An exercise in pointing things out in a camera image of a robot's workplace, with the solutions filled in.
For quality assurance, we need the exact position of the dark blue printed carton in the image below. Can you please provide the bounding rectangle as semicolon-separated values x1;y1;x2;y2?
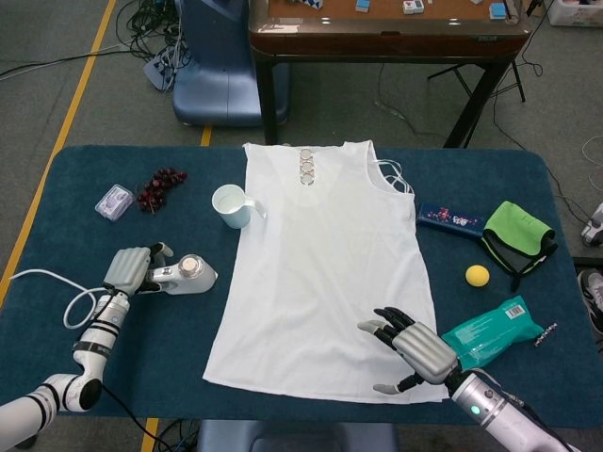
416;202;486;239

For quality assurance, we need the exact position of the white handheld steamer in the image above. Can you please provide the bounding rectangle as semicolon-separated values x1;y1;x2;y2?
145;253;220;297

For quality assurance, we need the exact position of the black floor cable bundle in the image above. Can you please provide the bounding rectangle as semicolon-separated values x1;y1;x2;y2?
112;0;187;62

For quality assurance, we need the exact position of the yellow ball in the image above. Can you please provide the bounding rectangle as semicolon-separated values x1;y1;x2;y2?
464;265;491;287

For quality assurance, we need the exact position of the grey white device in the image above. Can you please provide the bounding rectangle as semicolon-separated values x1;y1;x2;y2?
579;202;603;249

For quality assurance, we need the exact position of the white cup with handle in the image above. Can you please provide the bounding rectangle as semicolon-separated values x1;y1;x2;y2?
211;184;268;231

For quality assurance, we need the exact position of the teal wet wipes pack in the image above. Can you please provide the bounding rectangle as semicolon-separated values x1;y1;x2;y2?
440;295;541;372

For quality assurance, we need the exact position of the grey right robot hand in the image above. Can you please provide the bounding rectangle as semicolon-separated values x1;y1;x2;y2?
357;306;459;395

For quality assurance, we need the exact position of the white sleeveless top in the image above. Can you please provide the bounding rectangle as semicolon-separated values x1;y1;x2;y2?
201;139;465;406

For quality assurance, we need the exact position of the black hair clip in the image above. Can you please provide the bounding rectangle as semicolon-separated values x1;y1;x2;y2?
533;322;560;347

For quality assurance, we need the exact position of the grey sneaker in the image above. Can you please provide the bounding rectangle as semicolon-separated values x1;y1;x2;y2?
577;268;603;352

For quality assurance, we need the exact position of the thin white cable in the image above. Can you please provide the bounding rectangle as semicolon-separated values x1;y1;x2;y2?
8;268;112;330

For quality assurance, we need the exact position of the blue power strip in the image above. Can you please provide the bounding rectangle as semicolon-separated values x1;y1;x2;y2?
142;46;189;93

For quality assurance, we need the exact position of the dark red grape bunch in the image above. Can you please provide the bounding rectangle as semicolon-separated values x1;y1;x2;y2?
135;168;189;216

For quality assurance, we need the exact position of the dark teal table cover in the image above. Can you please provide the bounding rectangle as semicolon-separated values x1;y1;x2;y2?
0;144;599;429

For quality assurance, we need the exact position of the brown mahjong table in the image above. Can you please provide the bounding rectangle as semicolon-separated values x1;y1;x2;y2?
248;0;533;150

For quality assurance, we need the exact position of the white box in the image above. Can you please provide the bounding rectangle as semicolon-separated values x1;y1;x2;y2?
546;0;603;27

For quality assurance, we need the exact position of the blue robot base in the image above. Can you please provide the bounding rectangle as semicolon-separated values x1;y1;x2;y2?
195;418;399;452

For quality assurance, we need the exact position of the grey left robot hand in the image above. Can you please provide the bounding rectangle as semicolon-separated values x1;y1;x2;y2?
102;242;175;297

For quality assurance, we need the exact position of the clear purple plastic box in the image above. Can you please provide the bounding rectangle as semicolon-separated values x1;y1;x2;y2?
94;184;134;222

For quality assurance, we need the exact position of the green and black cloth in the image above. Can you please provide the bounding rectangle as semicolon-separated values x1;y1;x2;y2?
480;201;560;292

